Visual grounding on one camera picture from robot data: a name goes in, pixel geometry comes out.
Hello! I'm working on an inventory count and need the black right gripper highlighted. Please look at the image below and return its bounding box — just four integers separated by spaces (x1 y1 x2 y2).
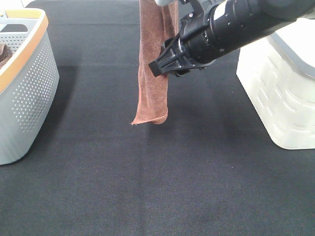
148 34 215 77

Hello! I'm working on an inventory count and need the brown microfibre towel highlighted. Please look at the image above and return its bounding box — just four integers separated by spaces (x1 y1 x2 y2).
131 0 179 125

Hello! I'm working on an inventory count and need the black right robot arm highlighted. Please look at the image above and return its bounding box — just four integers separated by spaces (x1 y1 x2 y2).
149 0 315 77

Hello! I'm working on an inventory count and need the brown towel in basket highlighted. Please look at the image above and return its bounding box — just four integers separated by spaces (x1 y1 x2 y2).
0 43 12 68

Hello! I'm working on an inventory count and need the white plastic storage bin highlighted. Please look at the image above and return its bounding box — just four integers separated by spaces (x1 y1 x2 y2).
236 18 315 149

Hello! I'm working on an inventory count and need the black table cloth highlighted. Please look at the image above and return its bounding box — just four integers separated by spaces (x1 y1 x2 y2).
0 0 315 236

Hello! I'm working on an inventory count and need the grey perforated laundry basket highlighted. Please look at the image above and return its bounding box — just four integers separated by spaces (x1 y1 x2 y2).
0 8 60 165

